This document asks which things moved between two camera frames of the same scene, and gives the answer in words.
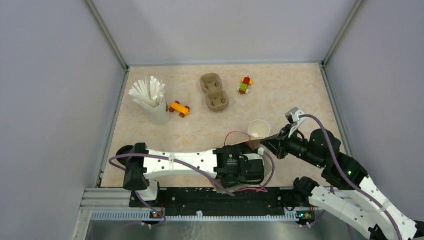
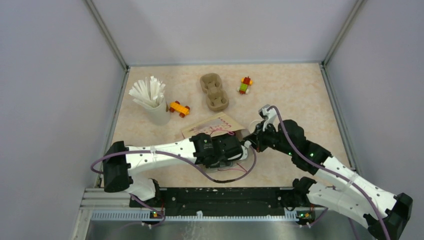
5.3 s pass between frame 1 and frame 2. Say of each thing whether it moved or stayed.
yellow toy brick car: stayed
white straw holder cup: stayed
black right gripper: moved
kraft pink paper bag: moved
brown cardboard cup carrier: stayed
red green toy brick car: stayed
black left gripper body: moved
